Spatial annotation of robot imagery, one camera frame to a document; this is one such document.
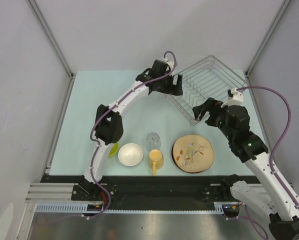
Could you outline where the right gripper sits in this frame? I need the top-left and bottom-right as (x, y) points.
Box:
(192, 97), (235, 140)

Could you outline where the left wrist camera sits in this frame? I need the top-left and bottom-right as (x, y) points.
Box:
(162, 57), (178, 70)

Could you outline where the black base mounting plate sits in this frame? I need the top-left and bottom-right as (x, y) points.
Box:
(39, 174), (250, 211)

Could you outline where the white bowl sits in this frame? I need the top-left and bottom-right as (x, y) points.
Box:
(118, 143), (144, 167)

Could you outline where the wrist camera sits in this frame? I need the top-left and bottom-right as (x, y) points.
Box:
(225, 88), (244, 106)
(162, 57), (178, 70)

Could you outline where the aluminium frame rail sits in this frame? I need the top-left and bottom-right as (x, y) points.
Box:
(24, 182), (77, 204)

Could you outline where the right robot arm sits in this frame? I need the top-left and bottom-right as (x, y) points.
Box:
(192, 97), (299, 240)

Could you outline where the clear glass tumbler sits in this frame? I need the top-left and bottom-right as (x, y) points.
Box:
(145, 132), (161, 152)

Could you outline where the white cable duct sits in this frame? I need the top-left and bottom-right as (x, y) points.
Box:
(35, 202), (239, 215)

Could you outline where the lime green bowl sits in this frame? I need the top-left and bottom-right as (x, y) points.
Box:
(108, 142), (119, 157)

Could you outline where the yellow mug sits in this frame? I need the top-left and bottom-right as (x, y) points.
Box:
(147, 149), (164, 176)

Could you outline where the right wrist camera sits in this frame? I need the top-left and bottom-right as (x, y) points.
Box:
(225, 88), (244, 106)

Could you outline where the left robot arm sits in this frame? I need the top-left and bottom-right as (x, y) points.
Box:
(82, 57), (183, 200)

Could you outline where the beige bird plate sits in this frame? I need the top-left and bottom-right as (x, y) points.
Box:
(171, 134), (215, 174)

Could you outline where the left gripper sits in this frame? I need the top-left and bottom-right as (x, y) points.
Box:
(156, 73), (183, 97)

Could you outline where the metal wire dish rack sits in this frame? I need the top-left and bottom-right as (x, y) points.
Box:
(165, 55), (246, 126)

